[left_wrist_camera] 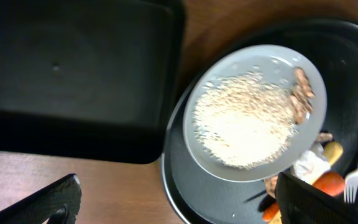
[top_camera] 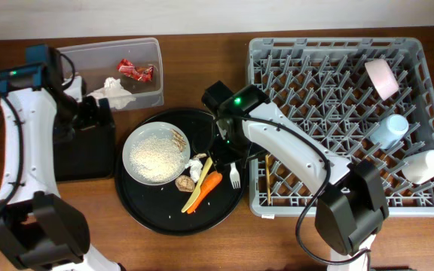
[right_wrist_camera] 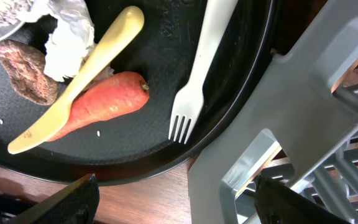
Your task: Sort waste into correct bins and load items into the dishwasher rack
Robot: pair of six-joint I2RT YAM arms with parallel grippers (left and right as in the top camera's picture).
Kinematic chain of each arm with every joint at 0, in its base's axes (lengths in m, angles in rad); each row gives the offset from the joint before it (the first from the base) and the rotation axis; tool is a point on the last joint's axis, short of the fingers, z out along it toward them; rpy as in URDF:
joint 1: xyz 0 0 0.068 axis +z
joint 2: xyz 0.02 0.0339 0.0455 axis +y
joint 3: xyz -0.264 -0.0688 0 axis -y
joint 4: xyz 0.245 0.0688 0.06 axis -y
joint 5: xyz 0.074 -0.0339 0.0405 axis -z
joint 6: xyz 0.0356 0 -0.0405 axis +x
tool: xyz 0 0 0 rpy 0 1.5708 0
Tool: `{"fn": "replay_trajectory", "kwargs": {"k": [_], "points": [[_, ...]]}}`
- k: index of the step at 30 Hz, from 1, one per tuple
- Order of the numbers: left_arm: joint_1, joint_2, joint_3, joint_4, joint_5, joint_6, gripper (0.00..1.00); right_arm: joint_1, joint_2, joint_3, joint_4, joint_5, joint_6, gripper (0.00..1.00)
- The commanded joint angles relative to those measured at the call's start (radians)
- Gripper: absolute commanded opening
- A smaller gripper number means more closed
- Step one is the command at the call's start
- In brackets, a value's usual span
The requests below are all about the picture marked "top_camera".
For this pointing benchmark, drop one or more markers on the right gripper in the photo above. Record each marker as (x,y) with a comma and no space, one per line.
(221,159)

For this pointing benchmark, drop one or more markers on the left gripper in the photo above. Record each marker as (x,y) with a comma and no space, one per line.
(90,120)

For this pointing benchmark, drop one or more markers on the yellow plastic knife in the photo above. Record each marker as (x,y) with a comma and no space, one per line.
(197,189)

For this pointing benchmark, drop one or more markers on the white plastic fork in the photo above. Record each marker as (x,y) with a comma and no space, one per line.
(234,176)

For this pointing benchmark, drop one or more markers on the white tissue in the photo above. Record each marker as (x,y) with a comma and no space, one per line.
(112,90)

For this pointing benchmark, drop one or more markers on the orange carrot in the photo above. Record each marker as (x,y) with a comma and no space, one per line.
(210,182)

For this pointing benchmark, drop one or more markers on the wooden chopstick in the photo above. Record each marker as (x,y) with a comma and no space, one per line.
(267,174)

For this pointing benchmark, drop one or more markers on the small tissue piece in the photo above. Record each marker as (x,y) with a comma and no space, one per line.
(195,166)

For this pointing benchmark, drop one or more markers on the brown walnut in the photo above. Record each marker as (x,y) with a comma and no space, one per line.
(184,183)

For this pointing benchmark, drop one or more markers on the red snack wrapper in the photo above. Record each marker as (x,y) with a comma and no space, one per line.
(142,74)

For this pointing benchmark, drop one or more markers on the grey plate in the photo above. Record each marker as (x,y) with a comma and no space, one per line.
(159,129)

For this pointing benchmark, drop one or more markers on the light blue plastic cup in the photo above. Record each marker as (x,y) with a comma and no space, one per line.
(391,130)

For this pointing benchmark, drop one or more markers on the pink bowl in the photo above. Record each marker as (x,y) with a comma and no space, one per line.
(382,78)

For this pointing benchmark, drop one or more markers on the white cup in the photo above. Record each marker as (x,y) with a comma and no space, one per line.
(419,168)

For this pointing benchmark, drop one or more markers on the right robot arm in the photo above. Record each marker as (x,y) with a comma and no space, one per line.
(349,198)

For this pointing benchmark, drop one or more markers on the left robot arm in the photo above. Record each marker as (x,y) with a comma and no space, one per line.
(54,132)

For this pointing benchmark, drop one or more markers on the clear plastic waste bin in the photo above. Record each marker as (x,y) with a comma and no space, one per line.
(98,61)

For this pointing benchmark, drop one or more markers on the grey dishwasher rack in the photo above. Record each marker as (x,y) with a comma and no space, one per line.
(322,86)

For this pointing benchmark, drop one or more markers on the black rectangular tray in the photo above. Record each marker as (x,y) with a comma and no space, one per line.
(90,154)

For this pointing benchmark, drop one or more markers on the round black serving tray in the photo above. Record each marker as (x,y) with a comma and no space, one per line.
(158,208)

